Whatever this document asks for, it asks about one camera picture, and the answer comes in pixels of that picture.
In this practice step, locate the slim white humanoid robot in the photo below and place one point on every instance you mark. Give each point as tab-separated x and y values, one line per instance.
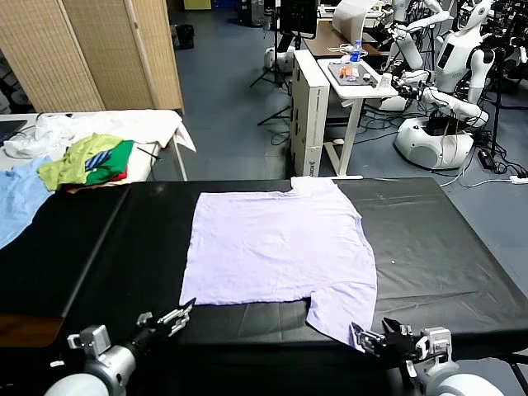
408	45

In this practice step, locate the black light stand tripod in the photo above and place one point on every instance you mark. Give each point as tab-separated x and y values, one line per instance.
275	49

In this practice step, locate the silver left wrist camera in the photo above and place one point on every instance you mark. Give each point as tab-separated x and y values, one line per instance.
92	340

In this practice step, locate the narrow black table cover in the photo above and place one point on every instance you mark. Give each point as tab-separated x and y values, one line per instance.
62	255

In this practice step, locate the tall white cardboard box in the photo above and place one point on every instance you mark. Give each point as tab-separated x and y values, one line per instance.
317	123

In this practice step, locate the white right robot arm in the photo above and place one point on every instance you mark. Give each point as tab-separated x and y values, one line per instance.
458	383

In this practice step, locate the wide black table cover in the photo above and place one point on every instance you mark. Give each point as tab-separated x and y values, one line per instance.
433	247

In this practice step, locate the lavender t-shirt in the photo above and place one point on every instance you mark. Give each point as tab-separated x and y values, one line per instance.
280	247

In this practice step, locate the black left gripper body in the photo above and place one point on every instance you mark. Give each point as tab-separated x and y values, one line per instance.
148	338

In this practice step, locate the clear water bottle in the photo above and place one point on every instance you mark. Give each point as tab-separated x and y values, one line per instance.
356	51

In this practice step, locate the crumpled white garment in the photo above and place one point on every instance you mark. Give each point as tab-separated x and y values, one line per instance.
49	132

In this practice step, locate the yellow-green garment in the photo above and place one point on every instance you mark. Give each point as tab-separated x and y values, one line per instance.
70	165

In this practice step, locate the white standing desk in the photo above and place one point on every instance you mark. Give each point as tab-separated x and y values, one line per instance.
350	123

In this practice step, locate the bamboo folding screen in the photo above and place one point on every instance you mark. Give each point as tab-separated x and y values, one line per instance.
82	53

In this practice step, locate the light blue shirt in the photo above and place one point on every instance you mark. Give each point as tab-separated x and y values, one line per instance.
16	198

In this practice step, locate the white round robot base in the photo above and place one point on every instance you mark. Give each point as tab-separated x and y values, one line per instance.
272	57

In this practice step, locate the blue striped garment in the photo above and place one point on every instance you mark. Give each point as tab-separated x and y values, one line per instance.
97	160

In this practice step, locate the black waste bin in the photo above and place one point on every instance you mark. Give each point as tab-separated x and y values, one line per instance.
184	36

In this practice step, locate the brown wooden desk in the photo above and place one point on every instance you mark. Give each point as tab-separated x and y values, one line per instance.
326	41

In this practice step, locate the orange snack packet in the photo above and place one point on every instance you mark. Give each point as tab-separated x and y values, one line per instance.
349	73

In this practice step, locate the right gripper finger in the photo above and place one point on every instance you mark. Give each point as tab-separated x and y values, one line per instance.
371	341
399	328

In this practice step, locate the white power strip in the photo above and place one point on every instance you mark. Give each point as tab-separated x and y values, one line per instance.
519	179

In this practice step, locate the black power adapter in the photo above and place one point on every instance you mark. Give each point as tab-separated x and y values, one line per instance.
486	158

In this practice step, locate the grey tray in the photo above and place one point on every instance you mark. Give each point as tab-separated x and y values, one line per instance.
336	70

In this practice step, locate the black monitor on stand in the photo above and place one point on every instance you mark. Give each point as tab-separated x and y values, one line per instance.
297	16

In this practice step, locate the red garment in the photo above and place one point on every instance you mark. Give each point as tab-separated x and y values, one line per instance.
120	177

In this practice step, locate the dark laptop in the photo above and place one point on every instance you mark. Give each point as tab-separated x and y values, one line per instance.
10	128

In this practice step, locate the white curved machine housing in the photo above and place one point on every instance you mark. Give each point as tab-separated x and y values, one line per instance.
348	16

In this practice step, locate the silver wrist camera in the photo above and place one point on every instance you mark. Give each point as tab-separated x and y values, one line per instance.
435	344
92	340

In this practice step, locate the cream folded garment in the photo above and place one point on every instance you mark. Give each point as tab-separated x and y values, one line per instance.
95	187

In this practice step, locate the green garment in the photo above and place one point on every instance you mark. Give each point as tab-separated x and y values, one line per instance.
115	161

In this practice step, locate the black pole stand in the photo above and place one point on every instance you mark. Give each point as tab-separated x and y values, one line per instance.
498	103

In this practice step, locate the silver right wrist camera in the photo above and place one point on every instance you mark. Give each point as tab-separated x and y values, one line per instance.
435	344

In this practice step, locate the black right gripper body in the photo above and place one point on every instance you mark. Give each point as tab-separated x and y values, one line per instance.
402	348

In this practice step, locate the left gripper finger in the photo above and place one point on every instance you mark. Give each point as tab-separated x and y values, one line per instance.
145	319
175	315

